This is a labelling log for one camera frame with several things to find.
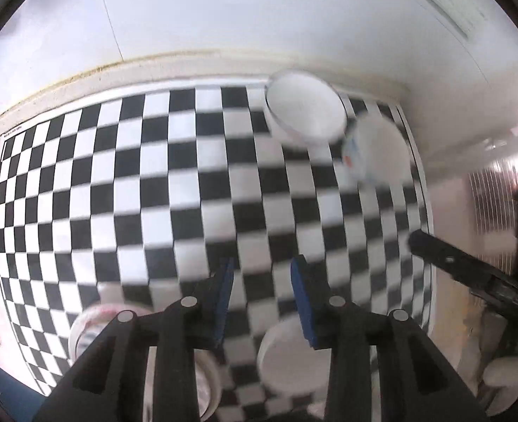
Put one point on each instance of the plain white bowl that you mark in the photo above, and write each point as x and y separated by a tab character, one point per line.
305	110

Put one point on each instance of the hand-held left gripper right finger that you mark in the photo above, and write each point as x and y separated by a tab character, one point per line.
304	307

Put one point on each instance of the black white checkered cloth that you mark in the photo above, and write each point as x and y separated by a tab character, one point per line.
153	184

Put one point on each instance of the blue pattern bowl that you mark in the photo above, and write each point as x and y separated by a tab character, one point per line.
377	154

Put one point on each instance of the pink floral plate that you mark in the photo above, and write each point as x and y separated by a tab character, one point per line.
87	329

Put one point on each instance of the white round object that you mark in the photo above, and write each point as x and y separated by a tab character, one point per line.
505	378

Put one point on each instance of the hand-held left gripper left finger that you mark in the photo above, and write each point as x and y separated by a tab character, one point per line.
224	312

